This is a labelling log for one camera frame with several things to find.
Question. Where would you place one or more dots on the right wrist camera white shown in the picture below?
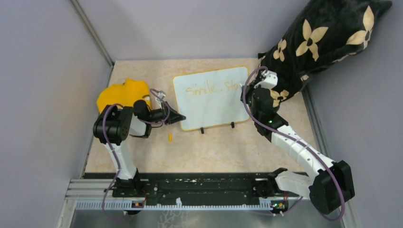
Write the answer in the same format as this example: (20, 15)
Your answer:
(269, 80)

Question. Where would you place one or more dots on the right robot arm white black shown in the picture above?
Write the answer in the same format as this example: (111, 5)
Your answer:
(299, 148)

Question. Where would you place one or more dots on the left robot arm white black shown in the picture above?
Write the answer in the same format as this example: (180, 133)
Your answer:
(116, 123)

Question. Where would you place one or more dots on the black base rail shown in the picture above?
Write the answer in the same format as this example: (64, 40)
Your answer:
(208, 191)

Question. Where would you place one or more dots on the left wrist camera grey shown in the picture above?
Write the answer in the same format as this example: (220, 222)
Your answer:
(159, 96)

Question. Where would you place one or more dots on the black floral pillow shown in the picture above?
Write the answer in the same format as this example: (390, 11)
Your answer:
(325, 32)

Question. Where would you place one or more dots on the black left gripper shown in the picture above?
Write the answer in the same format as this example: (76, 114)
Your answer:
(171, 116)

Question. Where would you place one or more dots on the white board yellow frame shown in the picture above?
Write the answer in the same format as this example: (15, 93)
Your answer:
(210, 98)

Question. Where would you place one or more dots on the yellow cloth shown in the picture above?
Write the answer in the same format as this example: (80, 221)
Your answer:
(125, 94)

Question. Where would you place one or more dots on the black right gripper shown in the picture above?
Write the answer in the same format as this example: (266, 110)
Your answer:
(249, 88)

